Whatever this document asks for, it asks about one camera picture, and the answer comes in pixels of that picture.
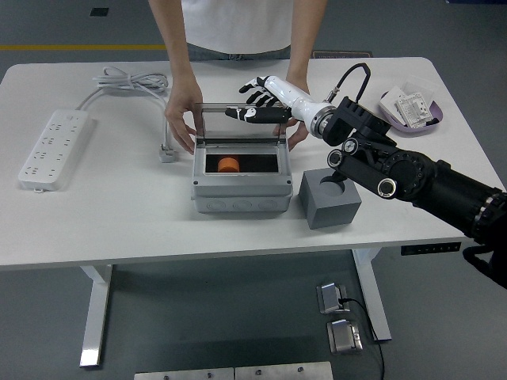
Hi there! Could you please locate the person's left hand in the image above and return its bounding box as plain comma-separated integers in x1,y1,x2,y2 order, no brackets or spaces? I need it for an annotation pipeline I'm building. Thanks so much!
284,116,311,152

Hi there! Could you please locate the person's right hand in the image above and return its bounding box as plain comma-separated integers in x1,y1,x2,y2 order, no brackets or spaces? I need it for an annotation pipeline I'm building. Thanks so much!
163,78,204,155

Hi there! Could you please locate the robot right hand white black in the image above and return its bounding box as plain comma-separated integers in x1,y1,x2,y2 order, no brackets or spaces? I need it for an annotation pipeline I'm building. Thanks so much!
224,74,326,131

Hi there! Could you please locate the transparent hinged box lid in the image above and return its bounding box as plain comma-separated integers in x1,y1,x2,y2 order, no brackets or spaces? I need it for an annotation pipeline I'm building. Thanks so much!
193,102,288,146

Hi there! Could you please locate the orange cylindrical battery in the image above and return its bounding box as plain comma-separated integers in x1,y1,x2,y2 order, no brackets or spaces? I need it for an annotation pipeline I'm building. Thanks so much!
216,157,241,173

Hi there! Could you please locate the grey plastic junction box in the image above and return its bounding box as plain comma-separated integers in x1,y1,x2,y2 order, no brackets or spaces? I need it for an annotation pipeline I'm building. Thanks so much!
190,136,294,215

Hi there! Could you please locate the grey cube battery holder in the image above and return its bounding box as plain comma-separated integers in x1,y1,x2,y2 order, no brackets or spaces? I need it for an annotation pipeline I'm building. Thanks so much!
297,168,362,230

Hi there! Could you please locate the silver floor socket box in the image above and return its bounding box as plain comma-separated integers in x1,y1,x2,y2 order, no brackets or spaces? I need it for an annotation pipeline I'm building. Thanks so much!
315,280,349,316
326,318,364,354

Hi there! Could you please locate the brown floor plate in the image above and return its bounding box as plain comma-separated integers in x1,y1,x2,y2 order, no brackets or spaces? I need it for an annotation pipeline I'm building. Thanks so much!
311,50,373,60

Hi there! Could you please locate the white card packet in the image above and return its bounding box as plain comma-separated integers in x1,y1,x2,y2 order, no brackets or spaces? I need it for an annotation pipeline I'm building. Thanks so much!
379,87,409,120

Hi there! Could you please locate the person's torso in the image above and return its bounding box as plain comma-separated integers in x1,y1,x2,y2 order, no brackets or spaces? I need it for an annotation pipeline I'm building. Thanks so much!
180,0,294,63

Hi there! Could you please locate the purple plastic tray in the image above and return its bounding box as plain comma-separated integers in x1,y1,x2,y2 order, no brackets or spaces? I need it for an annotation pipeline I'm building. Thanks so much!
379,89,444,138

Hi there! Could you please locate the white socket panel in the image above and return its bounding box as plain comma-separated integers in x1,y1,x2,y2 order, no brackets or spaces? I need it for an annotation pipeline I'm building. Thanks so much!
394,91,433,130

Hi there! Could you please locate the clear plastic packet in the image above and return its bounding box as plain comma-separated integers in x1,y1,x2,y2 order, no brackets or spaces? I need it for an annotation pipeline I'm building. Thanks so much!
402,74,436,104

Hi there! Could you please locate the white power strip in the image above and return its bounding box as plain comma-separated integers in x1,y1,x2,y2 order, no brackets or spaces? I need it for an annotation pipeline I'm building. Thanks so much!
17,109,97,195

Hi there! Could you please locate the black table control panel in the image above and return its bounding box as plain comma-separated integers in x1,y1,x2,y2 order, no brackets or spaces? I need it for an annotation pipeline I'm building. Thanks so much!
400,241,463,257

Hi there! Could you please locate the white table leg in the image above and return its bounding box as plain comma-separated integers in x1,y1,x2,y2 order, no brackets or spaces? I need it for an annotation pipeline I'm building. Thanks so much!
352,248,393,342
78,264,114,368

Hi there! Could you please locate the grey metal plate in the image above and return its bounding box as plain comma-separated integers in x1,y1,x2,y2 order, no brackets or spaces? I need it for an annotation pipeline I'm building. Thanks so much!
133,367,235,380

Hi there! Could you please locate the white power cord with plug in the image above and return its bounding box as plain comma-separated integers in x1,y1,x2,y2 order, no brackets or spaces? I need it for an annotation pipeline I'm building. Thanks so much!
74,66,177,164

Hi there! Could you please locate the black floor cable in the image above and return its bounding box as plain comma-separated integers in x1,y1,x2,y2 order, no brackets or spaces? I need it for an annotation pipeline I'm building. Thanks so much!
338,297,386,380

